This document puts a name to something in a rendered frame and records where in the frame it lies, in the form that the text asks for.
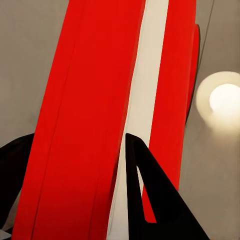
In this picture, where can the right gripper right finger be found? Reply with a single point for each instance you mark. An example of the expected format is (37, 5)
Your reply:
(174, 220)

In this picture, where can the radio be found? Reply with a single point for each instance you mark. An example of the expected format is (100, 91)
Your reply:
(120, 66)

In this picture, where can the coffee table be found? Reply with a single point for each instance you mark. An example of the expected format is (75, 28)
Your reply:
(209, 180)

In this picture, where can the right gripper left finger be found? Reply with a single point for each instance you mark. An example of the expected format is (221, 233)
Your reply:
(14, 158)

